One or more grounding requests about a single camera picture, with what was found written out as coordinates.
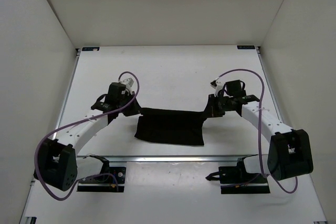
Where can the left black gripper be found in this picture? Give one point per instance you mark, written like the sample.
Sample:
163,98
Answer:
135,108

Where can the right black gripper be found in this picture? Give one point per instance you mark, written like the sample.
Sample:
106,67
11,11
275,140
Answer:
211,110

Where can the black skirt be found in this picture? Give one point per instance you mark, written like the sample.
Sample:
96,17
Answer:
170,127

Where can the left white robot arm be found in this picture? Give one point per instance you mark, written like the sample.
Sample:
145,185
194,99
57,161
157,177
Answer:
58,163

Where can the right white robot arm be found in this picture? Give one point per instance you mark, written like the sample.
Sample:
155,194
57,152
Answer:
289,152

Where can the right blue label sticker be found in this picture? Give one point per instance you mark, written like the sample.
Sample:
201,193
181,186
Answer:
245,47

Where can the blue label sticker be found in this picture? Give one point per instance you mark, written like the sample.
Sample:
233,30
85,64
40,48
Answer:
245,47
90,49

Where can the left blue label sticker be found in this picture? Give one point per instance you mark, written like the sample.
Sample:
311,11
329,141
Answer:
90,49

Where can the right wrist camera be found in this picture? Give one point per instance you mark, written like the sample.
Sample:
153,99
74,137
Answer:
219,88

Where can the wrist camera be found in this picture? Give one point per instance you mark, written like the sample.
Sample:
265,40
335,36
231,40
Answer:
219,88
128,83

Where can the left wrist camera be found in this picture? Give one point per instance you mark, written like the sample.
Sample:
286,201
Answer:
128,83

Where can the aluminium rail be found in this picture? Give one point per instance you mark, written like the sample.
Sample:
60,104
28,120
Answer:
173,159

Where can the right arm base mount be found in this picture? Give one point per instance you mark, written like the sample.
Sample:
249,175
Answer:
235,180

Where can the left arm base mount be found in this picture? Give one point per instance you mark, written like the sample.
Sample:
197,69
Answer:
106,183

